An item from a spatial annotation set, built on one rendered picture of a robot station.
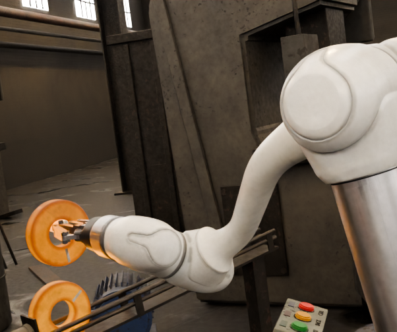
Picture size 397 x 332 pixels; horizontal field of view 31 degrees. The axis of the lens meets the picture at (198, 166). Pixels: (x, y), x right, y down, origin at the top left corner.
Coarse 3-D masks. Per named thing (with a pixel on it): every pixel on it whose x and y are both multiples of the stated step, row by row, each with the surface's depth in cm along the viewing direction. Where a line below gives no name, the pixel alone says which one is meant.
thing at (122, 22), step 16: (96, 0) 989; (112, 0) 995; (112, 16) 998; (112, 32) 1001; (112, 64) 1007; (112, 80) 1010; (112, 96) 1009; (112, 112) 1003; (128, 176) 1021; (128, 192) 1001
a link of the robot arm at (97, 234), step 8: (104, 216) 146; (112, 216) 145; (120, 216) 144; (96, 224) 144; (104, 224) 142; (96, 232) 142; (104, 232) 140; (96, 240) 142; (96, 248) 143; (104, 256) 144
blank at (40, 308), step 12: (48, 288) 166; (60, 288) 168; (72, 288) 170; (36, 300) 165; (48, 300) 166; (60, 300) 168; (72, 300) 170; (84, 300) 172; (36, 312) 164; (48, 312) 166; (72, 312) 172; (84, 312) 172; (48, 324) 166
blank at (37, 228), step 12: (48, 204) 160; (60, 204) 161; (72, 204) 163; (36, 216) 158; (48, 216) 160; (60, 216) 162; (72, 216) 164; (84, 216) 166; (36, 228) 158; (48, 228) 160; (36, 240) 158; (48, 240) 160; (72, 240) 164; (36, 252) 158; (48, 252) 160; (60, 252) 162; (72, 252) 164; (48, 264) 160; (60, 264) 162
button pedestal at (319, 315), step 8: (296, 304) 184; (312, 312) 180; (320, 312) 181; (280, 320) 170; (288, 320) 172; (296, 320) 173; (312, 320) 175; (320, 320) 176; (280, 328) 166; (288, 328) 167; (312, 328) 170; (320, 328) 171
